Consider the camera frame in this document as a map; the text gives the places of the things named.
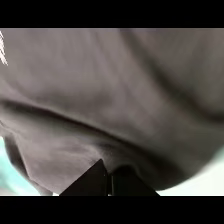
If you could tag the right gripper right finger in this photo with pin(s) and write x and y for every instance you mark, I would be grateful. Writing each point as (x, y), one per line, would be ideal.
(131, 185)

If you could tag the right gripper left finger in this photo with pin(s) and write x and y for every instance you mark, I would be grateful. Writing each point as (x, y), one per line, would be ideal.
(90, 182)

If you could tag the grey T-shirt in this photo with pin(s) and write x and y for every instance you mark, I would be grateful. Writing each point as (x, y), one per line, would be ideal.
(110, 93)

